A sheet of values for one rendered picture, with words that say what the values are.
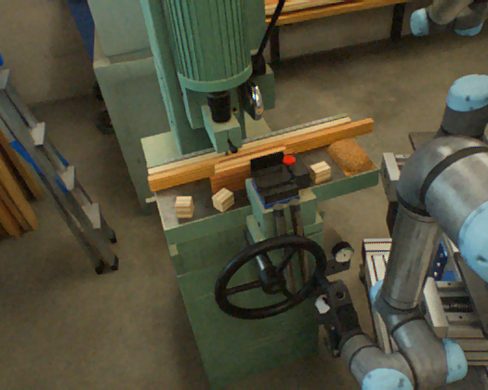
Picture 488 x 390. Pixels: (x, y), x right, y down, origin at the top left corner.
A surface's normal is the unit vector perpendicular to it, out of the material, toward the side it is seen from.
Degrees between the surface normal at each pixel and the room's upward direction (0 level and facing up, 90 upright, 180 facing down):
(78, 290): 0
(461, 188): 41
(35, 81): 90
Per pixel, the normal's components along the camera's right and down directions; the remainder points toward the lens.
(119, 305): -0.09, -0.73
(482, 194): -0.60, -0.50
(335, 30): 0.22, 0.64
